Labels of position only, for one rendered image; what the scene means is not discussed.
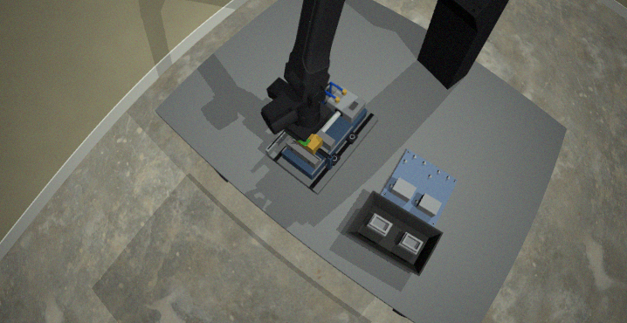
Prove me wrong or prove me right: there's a yellow rectangular block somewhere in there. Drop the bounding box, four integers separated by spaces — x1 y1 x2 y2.
298 134 323 155

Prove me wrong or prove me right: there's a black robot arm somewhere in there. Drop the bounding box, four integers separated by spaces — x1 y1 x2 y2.
261 0 345 134

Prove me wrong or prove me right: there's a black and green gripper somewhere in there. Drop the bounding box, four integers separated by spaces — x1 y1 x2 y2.
284 103 332 147

